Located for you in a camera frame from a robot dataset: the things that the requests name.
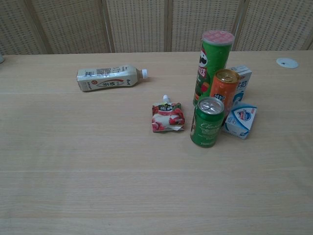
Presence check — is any white milk tea bottle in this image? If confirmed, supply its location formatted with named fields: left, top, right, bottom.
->
left=77, top=64, right=149, bottom=93

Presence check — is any green soda can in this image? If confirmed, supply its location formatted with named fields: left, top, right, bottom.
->
left=190, top=96, right=225, bottom=148

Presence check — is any orange soda can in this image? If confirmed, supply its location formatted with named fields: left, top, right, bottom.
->
left=209, top=69, right=241, bottom=118

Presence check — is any red lychee jelly pouch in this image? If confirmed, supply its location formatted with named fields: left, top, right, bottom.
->
left=151, top=94, right=185, bottom=133

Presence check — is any green Pringles chips can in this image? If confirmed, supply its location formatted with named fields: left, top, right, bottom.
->
left=192, top=29, right=235, bottom=107

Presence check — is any white blue soap box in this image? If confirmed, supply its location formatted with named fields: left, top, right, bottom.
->
left=222, top=102, right=258, bottom=140

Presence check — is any white blue milk carton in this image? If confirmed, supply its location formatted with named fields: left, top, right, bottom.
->
left=228, top=64, right=253, bottom=108

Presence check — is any woven rattan folding screen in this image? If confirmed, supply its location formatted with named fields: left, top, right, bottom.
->
left=0, top=0, right=313, bottom=56

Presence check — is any round white table grommet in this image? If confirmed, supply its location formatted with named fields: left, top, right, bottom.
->
left=276, top=57, right=300, bottom=69

